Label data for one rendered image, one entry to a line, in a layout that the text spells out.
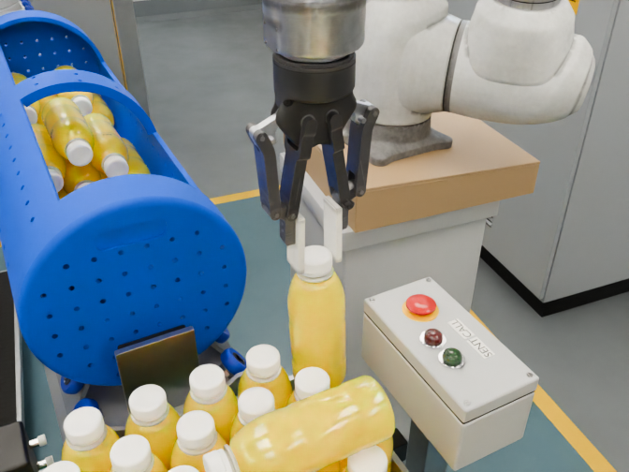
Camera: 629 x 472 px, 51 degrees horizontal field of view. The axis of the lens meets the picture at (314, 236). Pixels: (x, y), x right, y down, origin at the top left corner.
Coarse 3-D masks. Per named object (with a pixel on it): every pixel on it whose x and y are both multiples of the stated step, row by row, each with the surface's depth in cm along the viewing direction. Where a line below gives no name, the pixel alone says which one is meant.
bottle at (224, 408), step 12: (192, 396) 73; (228, 396) 74; (192, 408) 73; (204, 408) 73; (216, 408) 73; (228, 408) 74; (216, 420) 73; (228, 420) 74; (228, 432) 74; (228, 444) 76
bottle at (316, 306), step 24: (312, 288) 71; (336, 288) 72; (288, 312) 74; (312, 312) 72; (336, 312) 72; (312, 336) 73; (336, 336) 74; (312, 360) 75; (336, 360) 76; (336, 384) 78
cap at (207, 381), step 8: (200, 368) 74; (208, 368) 74; (216, 368) 74; (192, 376) 73; (200, 376) 73; (208, 376) 73; (216, 376) 73; (224, 376) 73; (192, 384) 72; (200, 384) 72; (208, 384) 72; (216, 384) 72; (224, 384) 73; (200, 392) 72; (208, 392) 72; (216, 392) 72
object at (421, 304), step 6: (420, 294) 79; (408, 300) 79; (414, 300) 78; (420, 300) 78; (426, 300) 78; (432, 300) 79; (408, 306) 78; (414, 306) 78; (420, 306) 78; (426, 306) 78; (432, 306) 78; (414, 312) 77; (420, 312) 77; (426, 312) 77; (432, 312) 77
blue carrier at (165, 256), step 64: (0, 64) 116; (64, 64) 146; (0, 128) 99; (128, 128) 132; (0, 192) 90; (128, 192) 75; (192, 192) 82; (64, 256) 73; (128, 256) 77; (192, 256) 82; (64, 320) 78; (128, 320) 82; (192, 320) 87
